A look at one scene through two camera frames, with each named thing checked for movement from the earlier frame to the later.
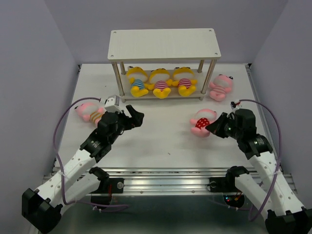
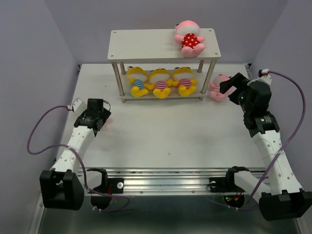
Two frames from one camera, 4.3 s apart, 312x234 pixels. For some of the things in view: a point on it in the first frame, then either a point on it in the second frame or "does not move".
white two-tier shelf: (164, 44) does not move
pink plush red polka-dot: (204, 117) -> (188, 31)
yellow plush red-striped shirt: (183, 78) does not move
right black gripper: (215, 126) -> (238, 80)
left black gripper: (136, 118) -> (105, 114)
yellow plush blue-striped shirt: (137, 77) does not move
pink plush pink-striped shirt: (221, 84) does not move
